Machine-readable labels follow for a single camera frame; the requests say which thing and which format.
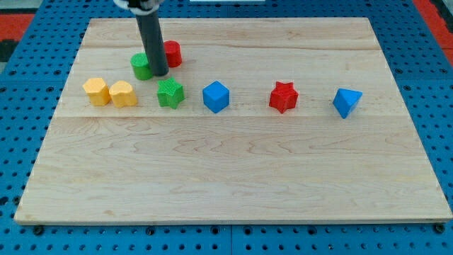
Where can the red cylinder block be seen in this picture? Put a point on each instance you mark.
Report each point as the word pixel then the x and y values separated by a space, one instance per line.
pixel 173 53

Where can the red star block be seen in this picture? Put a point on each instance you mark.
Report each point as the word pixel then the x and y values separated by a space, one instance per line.
pixel 283 96

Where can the green star block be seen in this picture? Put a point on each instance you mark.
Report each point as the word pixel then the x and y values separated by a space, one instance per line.
pixel 170 93

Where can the blue cube block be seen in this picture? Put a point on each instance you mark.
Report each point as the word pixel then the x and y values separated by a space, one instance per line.
pixel 216 96

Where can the light wooden board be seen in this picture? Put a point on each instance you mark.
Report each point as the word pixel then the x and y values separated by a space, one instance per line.
pixel 248 163

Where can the green cylinder block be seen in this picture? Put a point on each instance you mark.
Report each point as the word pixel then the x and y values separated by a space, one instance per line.
pixel 140 66

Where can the yellow heart block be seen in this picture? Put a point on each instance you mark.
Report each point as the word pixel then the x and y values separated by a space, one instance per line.
pixel 122 94

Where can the blue triangle block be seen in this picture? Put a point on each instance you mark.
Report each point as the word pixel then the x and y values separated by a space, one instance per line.
pixel 345 101

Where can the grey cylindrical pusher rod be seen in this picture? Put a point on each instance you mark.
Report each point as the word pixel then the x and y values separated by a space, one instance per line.
pixel 152 40

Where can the yellow hexagon block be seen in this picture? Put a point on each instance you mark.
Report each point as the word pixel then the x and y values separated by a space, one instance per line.
pixel 97 90

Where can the white rod mount collar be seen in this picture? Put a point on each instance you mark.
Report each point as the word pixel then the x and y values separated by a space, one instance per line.
pixel 139 7

